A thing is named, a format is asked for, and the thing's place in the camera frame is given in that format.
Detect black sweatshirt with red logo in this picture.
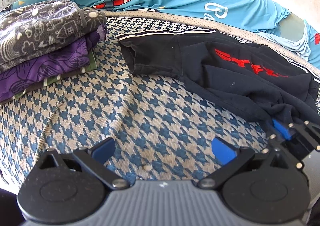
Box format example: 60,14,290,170
118,30,319,123

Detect houndstooth blue beige mattress cover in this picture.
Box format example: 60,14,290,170
1,12,268,192

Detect green striped folded garment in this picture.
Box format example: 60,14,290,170
9,49,97,101

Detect purple patterned folded garment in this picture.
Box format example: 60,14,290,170
1,25,106,104

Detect grey patterned folded garment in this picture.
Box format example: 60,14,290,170
1,0,106,72

